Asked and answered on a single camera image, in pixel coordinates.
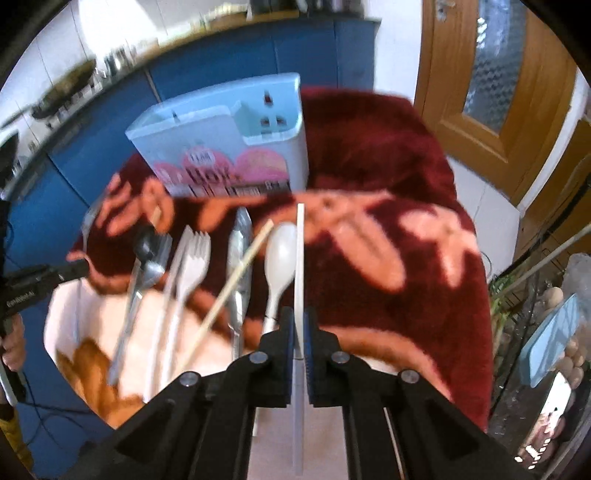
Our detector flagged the dark wok pan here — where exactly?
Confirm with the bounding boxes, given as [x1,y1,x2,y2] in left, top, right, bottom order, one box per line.
[31,57,96,120]

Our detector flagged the light blue utensil box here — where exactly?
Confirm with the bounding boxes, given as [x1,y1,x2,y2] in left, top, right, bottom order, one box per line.
[125,73,308,198]

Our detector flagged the white plastic fork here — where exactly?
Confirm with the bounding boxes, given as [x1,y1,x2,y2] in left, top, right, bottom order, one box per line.
[145,231,211,398]
[154,225,193,359]

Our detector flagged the black plastic spoon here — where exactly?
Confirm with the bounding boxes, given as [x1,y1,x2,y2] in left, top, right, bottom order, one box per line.
[133,224,161,267]

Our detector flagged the red floral blanket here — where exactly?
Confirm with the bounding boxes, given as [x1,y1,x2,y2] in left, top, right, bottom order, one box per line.
[43,87,493,427]

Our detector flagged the blue lower kitchen cabinets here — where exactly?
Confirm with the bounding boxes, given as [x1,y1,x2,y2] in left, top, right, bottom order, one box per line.
[0,15,382,478]

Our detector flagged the white plastic chopstick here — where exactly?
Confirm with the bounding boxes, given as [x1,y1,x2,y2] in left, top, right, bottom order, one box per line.
[291,203,305,477]

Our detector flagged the steel spoon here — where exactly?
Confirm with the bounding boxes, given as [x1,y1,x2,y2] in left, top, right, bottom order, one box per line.
[107,234,172,386]

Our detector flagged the wooden door with glass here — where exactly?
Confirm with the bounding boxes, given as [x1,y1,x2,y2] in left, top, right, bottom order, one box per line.
[415,1,577,205]

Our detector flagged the white plastic spoon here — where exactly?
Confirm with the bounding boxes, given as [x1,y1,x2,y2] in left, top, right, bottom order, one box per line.
[263,222,297,335]

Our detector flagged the wooden chopstick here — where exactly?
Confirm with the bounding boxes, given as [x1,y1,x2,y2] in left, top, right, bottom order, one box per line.
[181,207,273,370]

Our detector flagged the person left hand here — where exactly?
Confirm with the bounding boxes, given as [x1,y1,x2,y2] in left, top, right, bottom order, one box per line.
[1,314,26,372]

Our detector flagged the steel butter knife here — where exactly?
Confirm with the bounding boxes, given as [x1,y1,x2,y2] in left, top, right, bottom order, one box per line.
[225,207,254,362]

